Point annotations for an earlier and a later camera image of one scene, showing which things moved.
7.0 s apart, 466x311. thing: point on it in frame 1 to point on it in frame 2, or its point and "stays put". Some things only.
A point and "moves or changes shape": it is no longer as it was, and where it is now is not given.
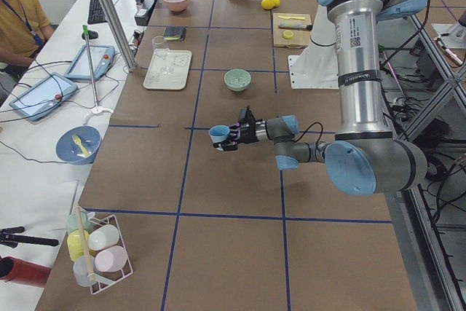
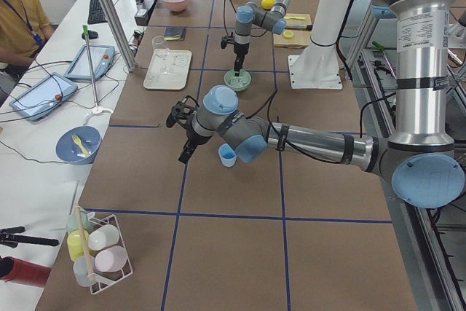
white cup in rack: (103, 237) stays put
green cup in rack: (86, 221) stays put
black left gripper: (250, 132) to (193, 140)
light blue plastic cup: (218, 132) moves or changes shape
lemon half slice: (287, 34) stays put
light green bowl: (237, 79) stays put
